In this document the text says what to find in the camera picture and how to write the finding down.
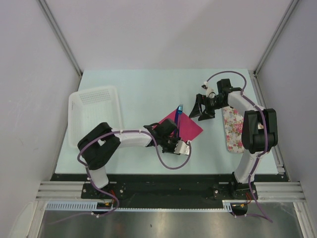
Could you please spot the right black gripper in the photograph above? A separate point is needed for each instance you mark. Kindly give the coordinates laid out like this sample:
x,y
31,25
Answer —
x,y
197,110

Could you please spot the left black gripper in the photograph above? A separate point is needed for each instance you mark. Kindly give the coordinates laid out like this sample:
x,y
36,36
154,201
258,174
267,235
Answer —
x,y
172,149

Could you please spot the pink paper napkin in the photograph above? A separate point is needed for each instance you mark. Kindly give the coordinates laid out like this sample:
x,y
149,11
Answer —
x,y
189,130

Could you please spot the blue metallic fork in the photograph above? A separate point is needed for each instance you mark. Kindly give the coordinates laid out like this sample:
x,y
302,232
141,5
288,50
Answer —
x,y
177,119

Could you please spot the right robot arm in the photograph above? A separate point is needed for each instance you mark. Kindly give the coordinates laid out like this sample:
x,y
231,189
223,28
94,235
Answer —
x,y
259,129

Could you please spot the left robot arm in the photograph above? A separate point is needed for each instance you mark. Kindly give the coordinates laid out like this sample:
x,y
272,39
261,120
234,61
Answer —
x,y
99,145

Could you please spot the floral cloth mat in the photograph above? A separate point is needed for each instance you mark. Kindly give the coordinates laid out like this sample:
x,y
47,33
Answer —
x,y
233,123

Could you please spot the white plastic basket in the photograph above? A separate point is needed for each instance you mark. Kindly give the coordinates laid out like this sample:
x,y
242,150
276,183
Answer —
x,y
88,108

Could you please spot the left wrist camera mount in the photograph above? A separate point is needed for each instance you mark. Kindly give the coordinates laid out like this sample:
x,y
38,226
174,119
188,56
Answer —
x,y
182,148

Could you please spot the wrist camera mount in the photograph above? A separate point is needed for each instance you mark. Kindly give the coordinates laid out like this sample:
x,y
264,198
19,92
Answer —
x,y
182,148
209,90

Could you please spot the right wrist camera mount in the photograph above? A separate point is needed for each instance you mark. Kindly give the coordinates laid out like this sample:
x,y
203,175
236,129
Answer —
x,y
209,90

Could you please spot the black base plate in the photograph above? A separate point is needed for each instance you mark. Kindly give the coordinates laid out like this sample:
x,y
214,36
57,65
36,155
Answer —
x,y
170,191

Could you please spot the aluminium frame rail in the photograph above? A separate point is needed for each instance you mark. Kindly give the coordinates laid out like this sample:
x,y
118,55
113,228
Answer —
x,y
59,191

